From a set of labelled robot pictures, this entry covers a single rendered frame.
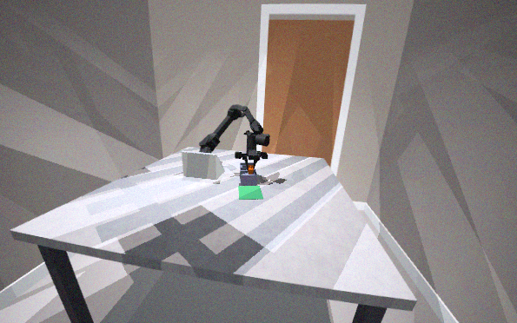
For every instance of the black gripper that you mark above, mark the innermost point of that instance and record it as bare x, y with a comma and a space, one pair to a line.
239, 155

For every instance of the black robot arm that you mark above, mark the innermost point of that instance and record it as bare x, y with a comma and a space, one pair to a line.
211, 141

